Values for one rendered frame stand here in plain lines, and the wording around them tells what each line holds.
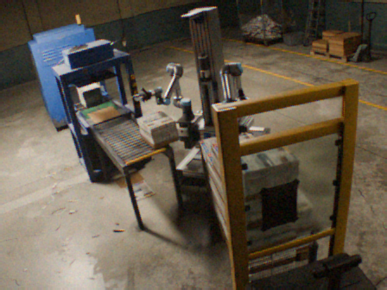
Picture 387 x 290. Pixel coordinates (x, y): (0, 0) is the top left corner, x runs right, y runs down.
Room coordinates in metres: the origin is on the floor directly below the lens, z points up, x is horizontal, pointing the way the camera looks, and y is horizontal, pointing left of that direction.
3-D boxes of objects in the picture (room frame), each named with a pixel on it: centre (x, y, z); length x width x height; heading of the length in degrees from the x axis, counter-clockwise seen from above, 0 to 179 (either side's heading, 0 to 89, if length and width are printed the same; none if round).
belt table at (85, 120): (4.64, 1.11, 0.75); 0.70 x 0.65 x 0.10; 25
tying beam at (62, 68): (4.64, 1.11, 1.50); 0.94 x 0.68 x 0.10; 115
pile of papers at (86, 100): (5.16, 1.35, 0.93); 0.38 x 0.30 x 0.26; 25
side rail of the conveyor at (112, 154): (3.61, 0.92, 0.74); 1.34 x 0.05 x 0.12; 25
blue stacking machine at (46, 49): (7.13, 2.20, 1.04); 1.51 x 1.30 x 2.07; 25
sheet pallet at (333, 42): (8.41, -4.18, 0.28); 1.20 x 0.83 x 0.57; 25
